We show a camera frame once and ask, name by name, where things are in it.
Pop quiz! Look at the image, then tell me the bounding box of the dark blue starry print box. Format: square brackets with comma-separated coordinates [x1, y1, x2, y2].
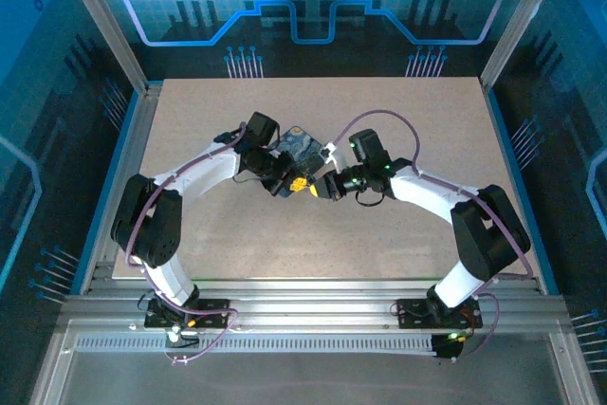
[272, 123, 329, 200]

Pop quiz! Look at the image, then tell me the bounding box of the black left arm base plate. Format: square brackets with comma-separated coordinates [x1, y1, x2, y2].
[143, 298, 232, 330]

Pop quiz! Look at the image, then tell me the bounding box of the thin black right gripper cable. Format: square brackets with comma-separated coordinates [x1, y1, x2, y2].
[355, 189, 386, 210]

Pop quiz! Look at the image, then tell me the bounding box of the aluminium front frame rail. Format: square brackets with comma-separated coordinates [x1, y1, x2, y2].
[56, 279, 570, 333]

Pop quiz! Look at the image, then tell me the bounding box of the aluminium side frame rail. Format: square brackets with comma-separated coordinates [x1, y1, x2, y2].
[78, 82, 165, 295]

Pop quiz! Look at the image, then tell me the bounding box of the grey metal floor panel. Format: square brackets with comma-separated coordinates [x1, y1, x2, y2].
[30, 319, 601, 405]

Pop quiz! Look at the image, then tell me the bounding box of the black connector box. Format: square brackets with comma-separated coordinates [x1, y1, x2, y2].
[430, 332, 465, 362]

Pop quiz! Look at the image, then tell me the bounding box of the aluminium left frame post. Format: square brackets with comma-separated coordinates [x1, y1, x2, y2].
[50, 0, 151, 93]

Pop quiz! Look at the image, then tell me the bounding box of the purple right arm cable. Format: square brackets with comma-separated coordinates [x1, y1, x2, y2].
[329, 109, 535, 359]

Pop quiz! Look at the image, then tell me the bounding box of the aluminium right frame post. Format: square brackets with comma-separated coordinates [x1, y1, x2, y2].
[478, 0, 573, 91]

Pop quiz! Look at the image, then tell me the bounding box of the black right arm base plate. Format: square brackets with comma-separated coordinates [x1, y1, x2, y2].
[395, 298, 484, 330]

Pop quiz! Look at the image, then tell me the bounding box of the aluminium frame post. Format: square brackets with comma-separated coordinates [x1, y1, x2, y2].
[50, 0, 151, 93]
[478, 0, 573, 91]

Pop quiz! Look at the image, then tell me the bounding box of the grey slotted cable duct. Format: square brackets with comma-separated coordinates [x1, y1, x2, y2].
[74, 335, 437, 355]

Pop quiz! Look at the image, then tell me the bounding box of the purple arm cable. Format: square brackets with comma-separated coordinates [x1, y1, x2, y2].
[329, 109, 535, 359]
[123, 120, 248, 367]

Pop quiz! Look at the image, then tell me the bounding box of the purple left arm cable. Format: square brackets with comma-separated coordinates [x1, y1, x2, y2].
[123, 120, 248, 367]

